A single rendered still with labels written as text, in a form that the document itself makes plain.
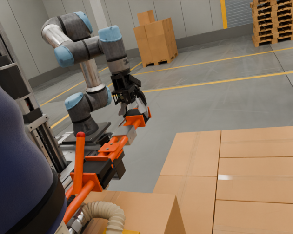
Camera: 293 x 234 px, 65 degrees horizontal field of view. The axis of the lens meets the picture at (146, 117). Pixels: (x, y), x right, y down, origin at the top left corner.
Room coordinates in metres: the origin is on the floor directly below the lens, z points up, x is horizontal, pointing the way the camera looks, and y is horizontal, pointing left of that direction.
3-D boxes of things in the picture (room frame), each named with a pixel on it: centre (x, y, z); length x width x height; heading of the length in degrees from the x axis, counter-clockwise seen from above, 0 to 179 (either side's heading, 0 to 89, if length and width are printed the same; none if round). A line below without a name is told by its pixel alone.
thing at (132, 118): (0.87, 0.03, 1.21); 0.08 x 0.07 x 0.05; 154
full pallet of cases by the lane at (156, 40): (8.50, -1.07, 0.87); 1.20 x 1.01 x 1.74; 154
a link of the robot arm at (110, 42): (0.86, 0.05, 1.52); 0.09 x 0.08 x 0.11; 22
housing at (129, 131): (0.75, 0.09, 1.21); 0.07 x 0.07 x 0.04; 64
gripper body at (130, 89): (0.85, 0.05, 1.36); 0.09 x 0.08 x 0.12; 154
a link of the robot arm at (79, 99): (1.31, 0.37, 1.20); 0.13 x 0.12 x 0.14; 112
